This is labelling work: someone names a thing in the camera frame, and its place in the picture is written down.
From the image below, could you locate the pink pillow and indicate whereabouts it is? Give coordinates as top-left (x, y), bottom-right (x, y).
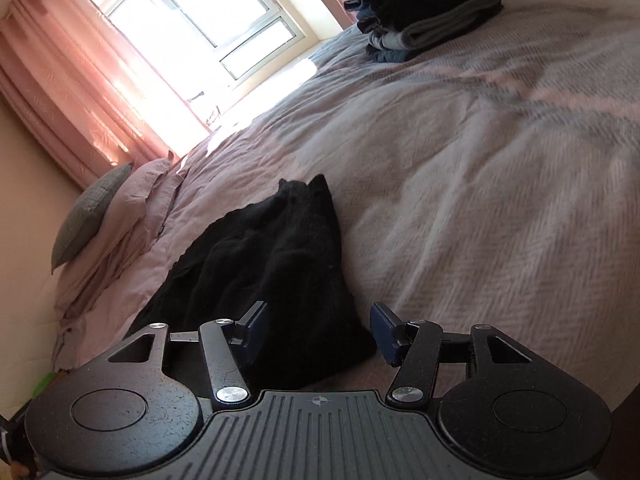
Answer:
top-left (54, 151), bottom-right (190, 321)

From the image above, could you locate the grey pillow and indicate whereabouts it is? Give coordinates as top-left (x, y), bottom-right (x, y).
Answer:
top-left (51, 162), bottom-right (134, 275)

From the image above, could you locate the stack of folded clothes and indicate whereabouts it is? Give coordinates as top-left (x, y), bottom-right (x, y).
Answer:
top-left (342, 0), bottom-right (504, 65)

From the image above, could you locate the bright window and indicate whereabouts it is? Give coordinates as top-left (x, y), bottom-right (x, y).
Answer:
top-left (74, 0), bottom-right (322, 136)

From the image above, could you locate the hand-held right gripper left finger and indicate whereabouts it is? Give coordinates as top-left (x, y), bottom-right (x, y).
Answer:
top-left (107, 301), bottom-right (269, 407)

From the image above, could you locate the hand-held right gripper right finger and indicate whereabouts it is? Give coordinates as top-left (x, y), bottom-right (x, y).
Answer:
top-left (370, 302), bottom-right (533, 404)

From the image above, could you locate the pink curtain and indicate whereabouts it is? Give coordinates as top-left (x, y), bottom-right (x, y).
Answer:
top-left (0, 0), bottom-right (175, 192)

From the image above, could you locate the pinkish grey bed blanket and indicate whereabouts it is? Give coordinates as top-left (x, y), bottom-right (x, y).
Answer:
top-left (54, 0), bottom-right (640, 413)

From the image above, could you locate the green object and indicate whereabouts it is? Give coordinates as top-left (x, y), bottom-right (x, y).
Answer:
top-left (29, 371), bottom-right (58, 402)

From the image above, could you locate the black knit garment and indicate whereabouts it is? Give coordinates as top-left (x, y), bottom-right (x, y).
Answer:
top-left (122, 174), bottom-right (377, 392)

